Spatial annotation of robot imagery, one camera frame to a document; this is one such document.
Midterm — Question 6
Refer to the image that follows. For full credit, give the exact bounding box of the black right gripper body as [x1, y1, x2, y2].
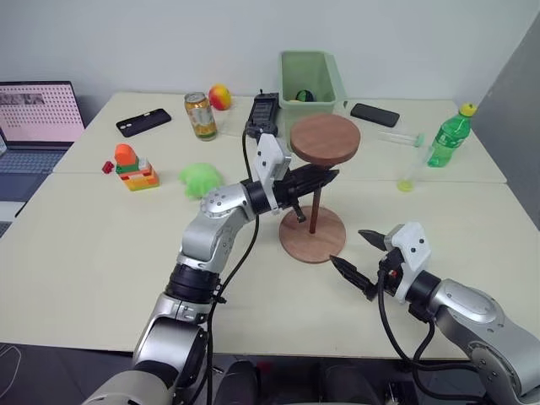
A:
[376, 248, 407, 295]

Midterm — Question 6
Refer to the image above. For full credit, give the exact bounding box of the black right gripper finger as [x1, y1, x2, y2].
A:
[358, 229, 388, 253]
[329, 254, 378, 302]

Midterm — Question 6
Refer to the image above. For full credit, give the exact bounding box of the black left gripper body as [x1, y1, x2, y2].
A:
[273, 171, 306, 224]

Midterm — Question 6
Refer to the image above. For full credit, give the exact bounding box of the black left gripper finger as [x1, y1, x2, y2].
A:
[294, 177, 337, 199]
[290, 165, 341, 184]

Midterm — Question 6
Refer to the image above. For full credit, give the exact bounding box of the wooden pole with round top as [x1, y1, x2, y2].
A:
[289, 113, 362, 235]

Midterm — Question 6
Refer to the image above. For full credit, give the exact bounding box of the round wooden base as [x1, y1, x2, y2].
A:
[278, 208, 348, 265]

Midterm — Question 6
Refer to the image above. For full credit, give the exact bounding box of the clear tube with yellow end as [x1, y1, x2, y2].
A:
[396, 144, 435, 194]

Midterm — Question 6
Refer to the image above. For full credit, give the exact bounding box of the black radio handset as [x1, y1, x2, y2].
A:
[245, 89, 281, 138]

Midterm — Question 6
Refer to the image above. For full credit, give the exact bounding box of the plain black phone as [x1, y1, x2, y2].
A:
[349, 102, 401, 128]

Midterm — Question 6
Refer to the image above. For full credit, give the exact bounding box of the fluffy green plush toy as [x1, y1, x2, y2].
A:
[178, 163, 224, 201]

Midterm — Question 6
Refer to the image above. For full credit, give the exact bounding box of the clear tube with green cap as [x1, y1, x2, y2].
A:
[376, 130, 428, 148]

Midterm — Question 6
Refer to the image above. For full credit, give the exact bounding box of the light green plastic bin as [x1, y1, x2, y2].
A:
[278, 50, 349, 128]

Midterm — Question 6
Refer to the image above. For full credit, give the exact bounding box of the dark rounded shape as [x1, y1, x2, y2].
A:
[318, 363, 383, 405]
[213, 359, 259, 405]

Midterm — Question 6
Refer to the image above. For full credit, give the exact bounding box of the yellow green drink can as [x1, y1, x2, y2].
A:
[183, 91, 219, 143]

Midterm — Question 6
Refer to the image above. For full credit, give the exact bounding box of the red yellow peach fruit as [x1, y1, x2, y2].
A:
[208, 84, 233, 111]

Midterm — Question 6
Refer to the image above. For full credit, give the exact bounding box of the green soda bottle yellow cap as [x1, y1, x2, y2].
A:
[425, 102, 479, 169]

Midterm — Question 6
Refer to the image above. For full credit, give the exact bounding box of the colourful toy block stack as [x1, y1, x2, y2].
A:
[114, 143, 161, 192]

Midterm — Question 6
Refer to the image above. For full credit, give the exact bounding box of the grey partition panel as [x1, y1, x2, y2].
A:
[472, 15, 540, 234]

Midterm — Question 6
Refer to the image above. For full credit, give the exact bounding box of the open grey laptop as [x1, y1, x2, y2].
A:
[0, 80, 88, 219]

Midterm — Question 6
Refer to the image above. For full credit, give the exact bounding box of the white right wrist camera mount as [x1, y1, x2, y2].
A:
[384, 222, 432, 304]

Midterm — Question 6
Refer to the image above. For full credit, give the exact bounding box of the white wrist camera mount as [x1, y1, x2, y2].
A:
[255, 132, 293, 212]
[384, 222, 432, 304]

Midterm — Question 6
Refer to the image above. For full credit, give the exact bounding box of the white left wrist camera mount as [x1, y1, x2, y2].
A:
[255, 132, 293, 212]

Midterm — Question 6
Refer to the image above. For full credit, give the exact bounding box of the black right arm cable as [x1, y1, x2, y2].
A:
[376, 266, 436, 405]

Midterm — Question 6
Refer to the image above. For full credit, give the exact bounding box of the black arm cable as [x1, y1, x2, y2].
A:
[205, 126, 262, 405]
[376, 266, 436, 405]

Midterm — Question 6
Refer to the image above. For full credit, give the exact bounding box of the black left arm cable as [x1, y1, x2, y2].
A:
[205, 126, 262, 405]

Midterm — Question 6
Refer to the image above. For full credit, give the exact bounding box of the black phone with camera holes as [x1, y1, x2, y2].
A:
[116, 108, 173, 139]

